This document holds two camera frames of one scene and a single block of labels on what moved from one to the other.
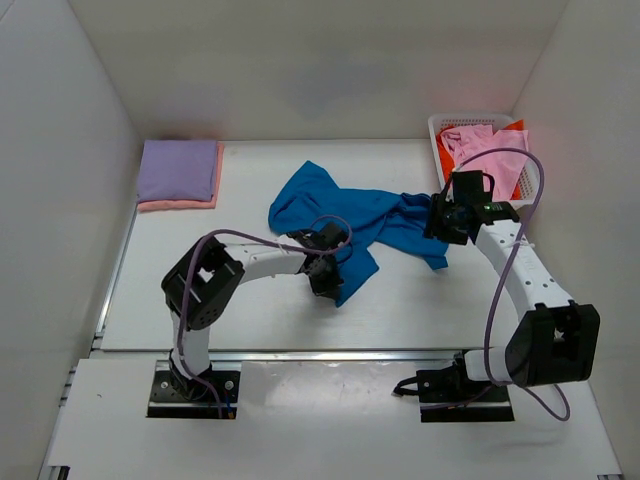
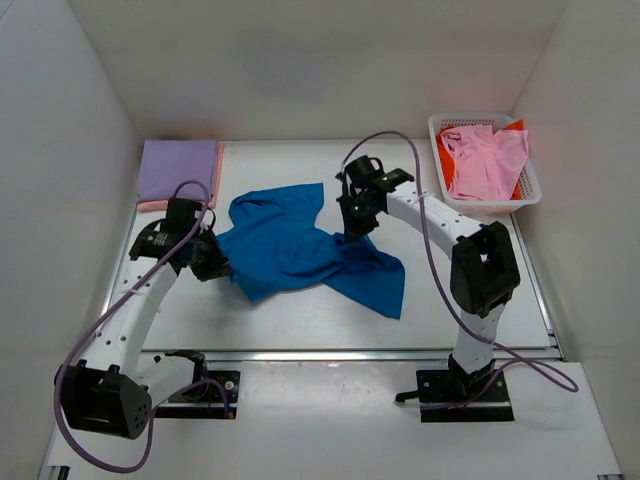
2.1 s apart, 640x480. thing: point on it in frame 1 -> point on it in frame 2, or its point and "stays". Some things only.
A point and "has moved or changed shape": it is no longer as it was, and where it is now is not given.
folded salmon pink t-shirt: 145,206 stays
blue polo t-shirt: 395,223 has moved or changed shape
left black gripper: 329,286 -> 219,263
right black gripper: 439,204 -> 355,230
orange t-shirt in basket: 448,162 stays
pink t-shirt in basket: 468,141 stays
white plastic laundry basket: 497,145 stays
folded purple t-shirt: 177,170 stays
